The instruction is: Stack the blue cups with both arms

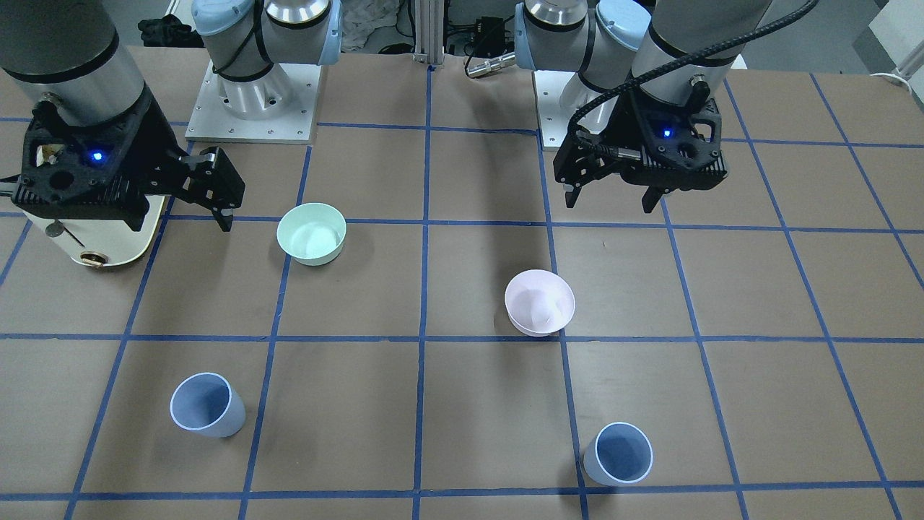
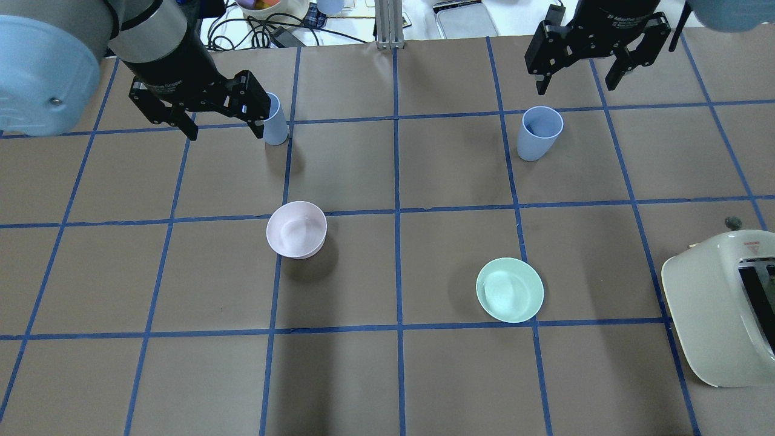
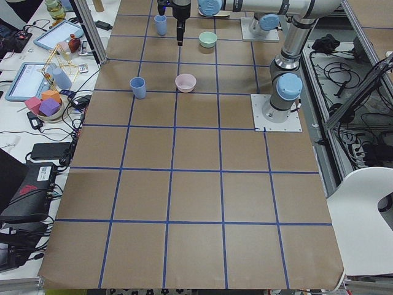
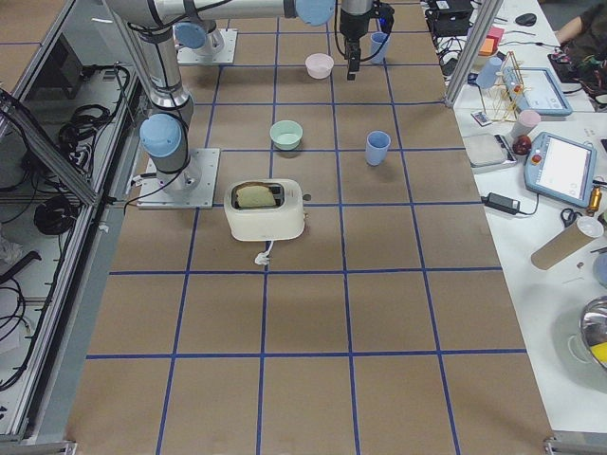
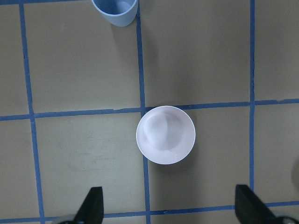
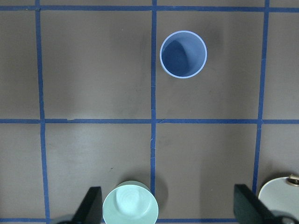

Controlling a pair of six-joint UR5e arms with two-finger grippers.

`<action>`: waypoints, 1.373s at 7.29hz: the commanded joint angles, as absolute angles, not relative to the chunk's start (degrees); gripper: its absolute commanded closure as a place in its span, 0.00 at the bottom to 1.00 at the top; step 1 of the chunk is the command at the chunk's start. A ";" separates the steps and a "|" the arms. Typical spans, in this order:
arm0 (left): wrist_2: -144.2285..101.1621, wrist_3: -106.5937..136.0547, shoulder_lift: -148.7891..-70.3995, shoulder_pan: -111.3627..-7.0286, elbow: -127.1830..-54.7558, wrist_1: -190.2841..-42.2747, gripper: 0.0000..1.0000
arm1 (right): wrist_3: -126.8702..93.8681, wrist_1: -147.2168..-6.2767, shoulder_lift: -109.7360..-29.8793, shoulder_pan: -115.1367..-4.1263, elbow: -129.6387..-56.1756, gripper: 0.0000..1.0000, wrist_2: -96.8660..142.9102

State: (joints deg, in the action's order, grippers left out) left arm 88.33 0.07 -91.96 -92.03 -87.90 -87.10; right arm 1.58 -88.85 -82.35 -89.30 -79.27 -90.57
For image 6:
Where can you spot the mint green bowl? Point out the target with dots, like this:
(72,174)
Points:
(130,202)

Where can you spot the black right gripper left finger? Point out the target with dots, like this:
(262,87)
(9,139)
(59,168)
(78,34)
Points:
(90,209)

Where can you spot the cream white plate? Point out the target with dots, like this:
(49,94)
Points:
(281,195)

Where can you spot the blue plastic cup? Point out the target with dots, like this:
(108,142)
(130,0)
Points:
(183,54)

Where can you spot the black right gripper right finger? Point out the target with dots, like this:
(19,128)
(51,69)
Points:
(248,209)

